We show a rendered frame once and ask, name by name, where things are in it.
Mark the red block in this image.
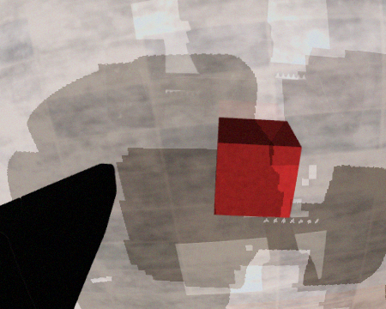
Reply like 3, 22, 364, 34
214, 118, 302, 217

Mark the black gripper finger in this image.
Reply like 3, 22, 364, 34
0, 164, 117, 309

